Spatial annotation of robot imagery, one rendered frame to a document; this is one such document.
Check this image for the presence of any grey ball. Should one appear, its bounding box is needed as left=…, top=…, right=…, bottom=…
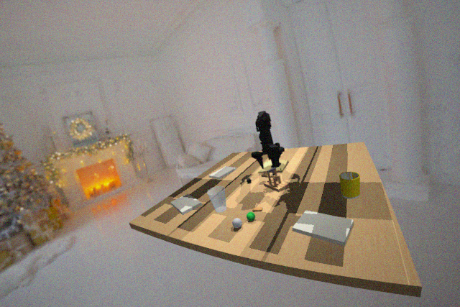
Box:
left=232, top=219, right=242, bottom=228

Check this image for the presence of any clear glass cup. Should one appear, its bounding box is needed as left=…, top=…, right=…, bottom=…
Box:
left=207, top=186, right=226, bottom=213

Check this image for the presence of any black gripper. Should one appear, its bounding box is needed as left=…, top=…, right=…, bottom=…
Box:
left=252, top=139, right=285, bottom=169

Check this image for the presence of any green ball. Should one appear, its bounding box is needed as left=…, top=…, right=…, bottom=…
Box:
left=247, top=211, right=255, bottom=221

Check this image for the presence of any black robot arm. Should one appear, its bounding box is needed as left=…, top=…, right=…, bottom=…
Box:
left=255, top=111, right=281, bottom=167

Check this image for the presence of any yellow mug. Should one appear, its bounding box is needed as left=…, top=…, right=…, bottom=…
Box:
left=339, top=172, right=360, bottom=199

